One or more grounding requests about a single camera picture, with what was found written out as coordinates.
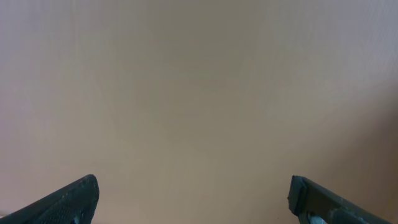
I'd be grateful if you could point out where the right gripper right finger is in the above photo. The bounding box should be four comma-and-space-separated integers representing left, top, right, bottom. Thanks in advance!
287, 175, 389, 224

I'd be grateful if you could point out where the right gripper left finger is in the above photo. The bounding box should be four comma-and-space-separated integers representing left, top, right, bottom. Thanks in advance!
1, 174, 100, 224

